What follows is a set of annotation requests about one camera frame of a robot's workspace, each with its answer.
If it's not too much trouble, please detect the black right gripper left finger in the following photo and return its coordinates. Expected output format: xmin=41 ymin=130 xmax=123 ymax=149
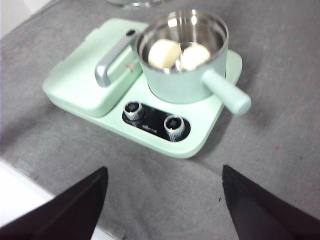
xmin=0 ymin=166 xmax=110 ymax=240

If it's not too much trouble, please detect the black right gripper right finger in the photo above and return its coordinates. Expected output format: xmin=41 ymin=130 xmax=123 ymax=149
xmin=222 ymin=164 xmax=320 ymax=240

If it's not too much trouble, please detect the white bun with green dots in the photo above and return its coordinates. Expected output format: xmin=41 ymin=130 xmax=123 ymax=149
xmin=179 ymin=44 xmax=212 ymax=71

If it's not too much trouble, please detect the plain white steamed bun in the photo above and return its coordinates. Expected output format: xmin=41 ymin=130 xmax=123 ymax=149
xmin=147 ymin=39 xmax=182 ymax=70

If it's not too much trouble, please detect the glass pot lid green knob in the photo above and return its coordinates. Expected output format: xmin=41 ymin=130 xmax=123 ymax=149
xmin=106 ymin=0 xmax=162 ymax=9

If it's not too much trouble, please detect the mint green breakfast machine base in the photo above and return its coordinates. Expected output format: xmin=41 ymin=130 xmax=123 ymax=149
xmin=41 ymin=18 xmax=243 ymax=160

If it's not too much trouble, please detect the mint green griddle lid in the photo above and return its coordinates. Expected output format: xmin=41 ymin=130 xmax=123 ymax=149
xmin=41 ymin=18 xmax=151 ymax=119

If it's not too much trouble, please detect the silver control knob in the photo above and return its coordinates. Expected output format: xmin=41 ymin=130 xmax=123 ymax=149
xmin=163 ymin=114 xmax=187 ymax=142
xmin=124 ymin=100 xmax=146 ymax=122

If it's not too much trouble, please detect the silver griddle lid handle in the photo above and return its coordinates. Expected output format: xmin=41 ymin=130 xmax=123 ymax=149
xmin=94 ymin=29 xmax=141 ymax=88

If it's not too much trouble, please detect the mint green handled pot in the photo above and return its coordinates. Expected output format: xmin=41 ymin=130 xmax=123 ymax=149
xmin=136 ymin=9 xmax=252 ymax=116

